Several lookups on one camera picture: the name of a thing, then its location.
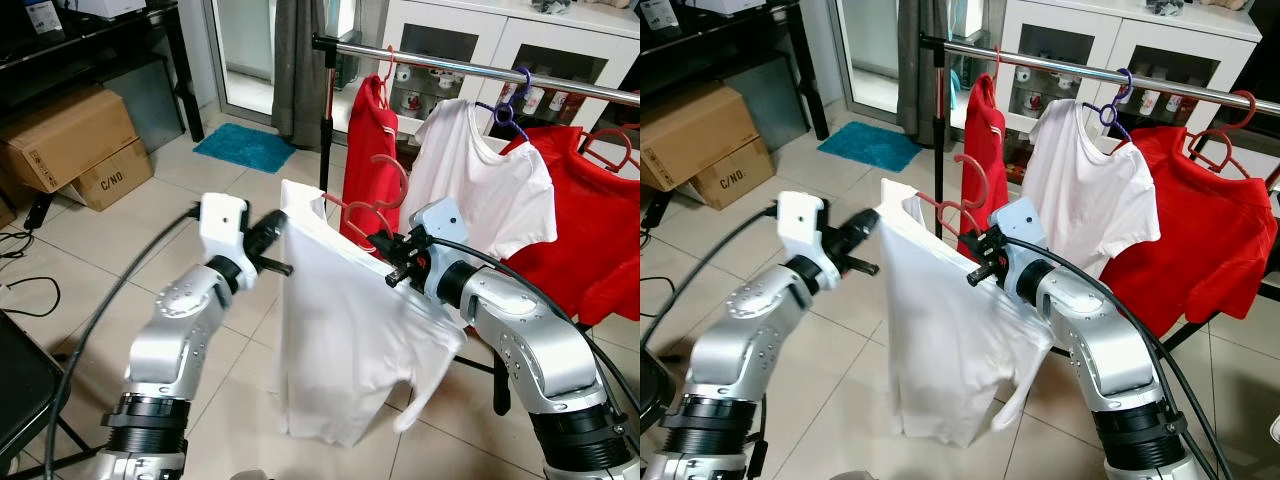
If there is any white T-shirt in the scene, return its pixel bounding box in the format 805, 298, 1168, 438
398, 98, 558, 263
1020, 98, 1163, 281
277, 180, 467, 448
878, 178, 1056, 448

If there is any purple plastic hanger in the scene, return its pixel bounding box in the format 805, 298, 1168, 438
475, 65, 534, 143
1083, 67, 1138, 143

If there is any teal floor mat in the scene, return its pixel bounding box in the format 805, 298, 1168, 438
817, 120, 923, 173
193, 122, 298, 174

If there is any red T-shirt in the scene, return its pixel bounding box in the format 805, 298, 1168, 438
958, 72, 1009, 263
1100, 125, 1279, 339
340, 75, 403, 251
497, 125, 641, 326

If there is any small printed cardboard box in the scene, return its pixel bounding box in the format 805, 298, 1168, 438
60, 140, 154, 212
690, 138, 776, 211

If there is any grey curtain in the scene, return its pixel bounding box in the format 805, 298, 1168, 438
272, 0, 333, 151
897, 0, 951, 149

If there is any metal clothes rack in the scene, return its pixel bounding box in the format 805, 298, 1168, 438
920, 33, 1280, 356
312, 33, 641, 416

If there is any large brown cardboard box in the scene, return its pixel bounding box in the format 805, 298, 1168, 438
0, 85, 141, 194
640, 80, 763, 193

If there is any white glass-door cabinet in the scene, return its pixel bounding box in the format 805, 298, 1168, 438
345, 0, 641, 136
975, 0, 1266, 151

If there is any black desk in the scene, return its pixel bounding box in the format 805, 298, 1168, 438
0, 0, 206, 143
640, 0, 831, 141

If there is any black folding chair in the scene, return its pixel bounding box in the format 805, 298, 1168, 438
0, 308, 93, 476
640, 345, 676, 433

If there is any white printed box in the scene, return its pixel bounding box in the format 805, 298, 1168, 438
22, 0, 63, 36
640, 0, 681, 31

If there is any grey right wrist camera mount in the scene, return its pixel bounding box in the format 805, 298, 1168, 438
410, 198, 469, 265
990, 197, 1051, 267

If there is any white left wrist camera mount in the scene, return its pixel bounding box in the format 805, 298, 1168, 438
197, 193, 250, 264
777, 190, 830, 264

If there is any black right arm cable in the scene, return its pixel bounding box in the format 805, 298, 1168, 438
1005, 238, 1236, 480
430, 238, 641, 441

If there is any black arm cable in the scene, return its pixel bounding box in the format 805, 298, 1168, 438
640, 205, 781, 351
430, 238, 641, 441
1005, 238, 1236, 480
45, 205, 201, 480

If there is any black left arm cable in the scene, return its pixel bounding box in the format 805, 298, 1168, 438
640, 205, 781, 351
45, 205, 201, 480

